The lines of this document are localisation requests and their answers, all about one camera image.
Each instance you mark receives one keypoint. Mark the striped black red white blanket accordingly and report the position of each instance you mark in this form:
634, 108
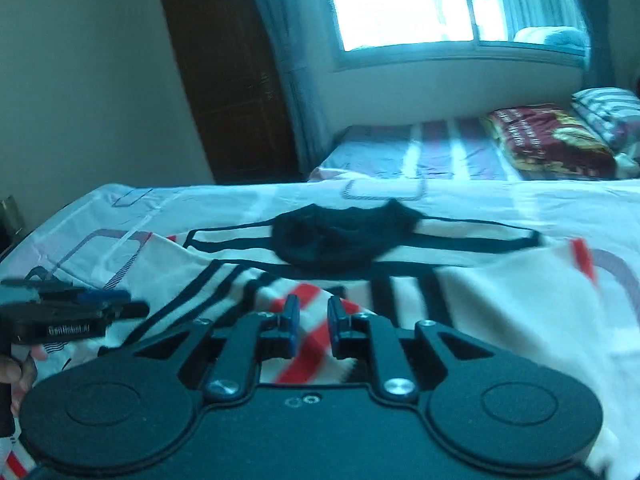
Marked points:
500, 300

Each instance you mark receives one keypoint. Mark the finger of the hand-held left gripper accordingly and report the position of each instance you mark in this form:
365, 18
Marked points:
131, 310
102, 296

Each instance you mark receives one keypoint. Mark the bed with patterned sheet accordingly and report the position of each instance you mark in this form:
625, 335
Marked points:
475, 200

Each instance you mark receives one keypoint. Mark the blue curtain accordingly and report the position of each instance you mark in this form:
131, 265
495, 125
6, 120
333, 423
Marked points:
595, 20
287, 60

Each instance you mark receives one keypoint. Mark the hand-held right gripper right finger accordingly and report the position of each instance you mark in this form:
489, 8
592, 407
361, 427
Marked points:
336, 325

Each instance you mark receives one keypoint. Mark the dark wooden wardrobe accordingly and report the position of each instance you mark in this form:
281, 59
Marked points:
225, 70

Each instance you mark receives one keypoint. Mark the folded light blue cloth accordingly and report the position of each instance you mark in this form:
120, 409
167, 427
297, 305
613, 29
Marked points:
550, 39

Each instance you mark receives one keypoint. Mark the dark red printed pillow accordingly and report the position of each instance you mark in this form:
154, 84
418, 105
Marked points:
550, 142

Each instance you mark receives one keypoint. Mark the person's left hand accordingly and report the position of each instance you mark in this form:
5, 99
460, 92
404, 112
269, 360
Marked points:
17, 375

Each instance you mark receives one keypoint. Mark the window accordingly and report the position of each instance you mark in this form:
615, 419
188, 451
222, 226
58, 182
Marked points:
400, 5

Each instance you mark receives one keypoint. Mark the striped pillow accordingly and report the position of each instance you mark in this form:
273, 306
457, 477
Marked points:
607, 110

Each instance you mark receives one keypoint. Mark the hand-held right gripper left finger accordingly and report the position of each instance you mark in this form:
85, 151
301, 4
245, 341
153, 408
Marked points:
291, 321

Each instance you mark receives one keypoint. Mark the bed with striped sheet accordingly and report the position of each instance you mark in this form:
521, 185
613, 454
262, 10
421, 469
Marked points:
380, 155

